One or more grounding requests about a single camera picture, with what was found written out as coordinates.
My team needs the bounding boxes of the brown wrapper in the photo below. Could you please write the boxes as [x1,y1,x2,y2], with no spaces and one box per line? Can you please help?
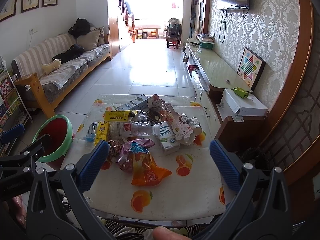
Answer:
[107,140,125,164]

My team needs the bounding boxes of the paper cups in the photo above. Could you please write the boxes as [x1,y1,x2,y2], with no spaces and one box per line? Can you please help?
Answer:
[181,113,202,136]

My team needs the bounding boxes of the pink foil snack bag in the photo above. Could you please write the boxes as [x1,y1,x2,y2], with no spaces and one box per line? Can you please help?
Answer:
[117,139,155,173]

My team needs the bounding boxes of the white book rack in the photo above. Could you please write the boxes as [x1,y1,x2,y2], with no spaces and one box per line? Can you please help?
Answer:
[1,59,32,157]

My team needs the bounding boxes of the white cardboard box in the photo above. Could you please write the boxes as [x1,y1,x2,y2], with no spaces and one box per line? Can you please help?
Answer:
[220,89,268,116]

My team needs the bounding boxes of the yellow drink carton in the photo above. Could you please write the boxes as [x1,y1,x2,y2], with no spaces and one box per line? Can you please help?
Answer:
[94,121,110,146]

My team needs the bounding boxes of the yellow cardboard box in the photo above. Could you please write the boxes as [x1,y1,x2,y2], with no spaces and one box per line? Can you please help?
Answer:
[104,111,138,122]

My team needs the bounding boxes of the pink tall drink carton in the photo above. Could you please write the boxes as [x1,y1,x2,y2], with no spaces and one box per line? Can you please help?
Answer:
[165,102,195,146]

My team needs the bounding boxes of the white milk carton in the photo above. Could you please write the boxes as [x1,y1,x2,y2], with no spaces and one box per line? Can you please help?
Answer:
[152,121,180,155]

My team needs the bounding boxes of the silver foil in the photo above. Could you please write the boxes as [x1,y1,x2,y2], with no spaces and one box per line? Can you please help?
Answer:
[134,110,148,122]

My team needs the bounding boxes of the cream plush toy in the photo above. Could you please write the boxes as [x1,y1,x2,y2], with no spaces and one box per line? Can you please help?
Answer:
[41,59,62,75]

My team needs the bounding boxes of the dark brown box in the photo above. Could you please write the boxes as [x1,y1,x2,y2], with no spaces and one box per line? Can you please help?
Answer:
[146,108,166,125]

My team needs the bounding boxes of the orange snack bag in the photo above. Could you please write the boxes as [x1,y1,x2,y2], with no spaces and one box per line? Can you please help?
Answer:
[131,153,172,187]

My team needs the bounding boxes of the black clothes on sofa back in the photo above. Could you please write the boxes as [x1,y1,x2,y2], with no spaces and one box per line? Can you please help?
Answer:
[68,18,91,38]

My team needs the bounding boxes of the beige pillow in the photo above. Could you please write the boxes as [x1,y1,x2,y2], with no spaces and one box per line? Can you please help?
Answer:
[76,30,100,51]

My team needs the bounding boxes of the person's left hand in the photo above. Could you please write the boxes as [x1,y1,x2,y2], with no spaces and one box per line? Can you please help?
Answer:
[12,195,27,227]

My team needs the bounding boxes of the green packet on box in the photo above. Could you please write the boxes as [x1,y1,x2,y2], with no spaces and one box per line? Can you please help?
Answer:
[233,87,249,99]

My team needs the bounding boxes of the small blue wrapper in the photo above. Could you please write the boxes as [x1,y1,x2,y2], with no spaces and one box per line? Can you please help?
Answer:
[84,122,98,142]

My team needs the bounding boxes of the red bin with green rim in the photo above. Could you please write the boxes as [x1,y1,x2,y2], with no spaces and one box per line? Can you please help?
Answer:
[32,114,74,166]

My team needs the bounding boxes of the grey toothpaste box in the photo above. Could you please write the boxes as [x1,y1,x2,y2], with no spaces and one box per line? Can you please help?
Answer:
[116,94,149,111]

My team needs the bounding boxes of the chinese checkers board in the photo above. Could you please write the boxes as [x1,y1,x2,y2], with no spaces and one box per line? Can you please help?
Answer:
[237,47,266,91]

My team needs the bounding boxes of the green box on cabinet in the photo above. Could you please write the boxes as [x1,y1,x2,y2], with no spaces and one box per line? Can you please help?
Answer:
[199,41,214,50]

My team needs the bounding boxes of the wooden chair with clothes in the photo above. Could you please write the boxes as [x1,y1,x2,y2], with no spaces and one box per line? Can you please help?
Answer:
[165,17,182,49]

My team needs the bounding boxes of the person's right hand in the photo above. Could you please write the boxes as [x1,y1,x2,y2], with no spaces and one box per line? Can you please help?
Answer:
[152,226,191,240]

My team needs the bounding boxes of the crushed clear plastic bottle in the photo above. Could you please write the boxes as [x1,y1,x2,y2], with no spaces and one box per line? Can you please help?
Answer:
[109,121,159,138]

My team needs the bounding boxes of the wooden sofa with striped cover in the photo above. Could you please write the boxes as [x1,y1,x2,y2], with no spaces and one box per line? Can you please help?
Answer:
[11,27,111,118]

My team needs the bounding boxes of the long tv cabinet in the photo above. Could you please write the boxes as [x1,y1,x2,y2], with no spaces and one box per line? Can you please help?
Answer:
[183,42,253,120]

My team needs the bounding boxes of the fruit print tablecloth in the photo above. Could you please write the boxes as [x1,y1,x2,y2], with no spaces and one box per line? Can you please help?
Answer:
[63,94,225,220]

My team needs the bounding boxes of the black clothes on sofa seat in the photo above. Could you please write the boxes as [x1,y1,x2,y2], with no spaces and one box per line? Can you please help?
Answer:
[52,44,85,64]

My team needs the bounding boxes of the red paper bag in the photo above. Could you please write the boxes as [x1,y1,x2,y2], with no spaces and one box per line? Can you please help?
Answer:
[148,94,165,108]

